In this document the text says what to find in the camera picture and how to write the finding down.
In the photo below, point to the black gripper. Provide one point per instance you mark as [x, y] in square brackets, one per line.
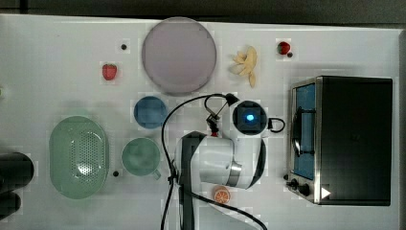
[212, 123]

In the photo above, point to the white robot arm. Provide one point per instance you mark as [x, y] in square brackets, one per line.
[235, 159]

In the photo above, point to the green oval strainer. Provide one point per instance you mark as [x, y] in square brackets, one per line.
[79, 157]

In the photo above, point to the peeled banana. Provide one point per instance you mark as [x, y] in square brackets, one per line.
[245, 64]

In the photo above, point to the large purple plate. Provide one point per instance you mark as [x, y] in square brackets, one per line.
[179, 55]

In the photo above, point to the orange slice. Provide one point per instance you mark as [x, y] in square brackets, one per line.
[221, 194]

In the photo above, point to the green mug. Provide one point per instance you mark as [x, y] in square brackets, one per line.
[141, 157]

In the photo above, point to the red strawberry near plate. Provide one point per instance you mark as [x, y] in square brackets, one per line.
[109, 72]

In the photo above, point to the black toaster oven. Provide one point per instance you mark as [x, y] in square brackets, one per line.
[341, 140]

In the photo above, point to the black cylinder holder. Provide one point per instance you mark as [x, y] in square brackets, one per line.
[16, 171]
[9, 203]

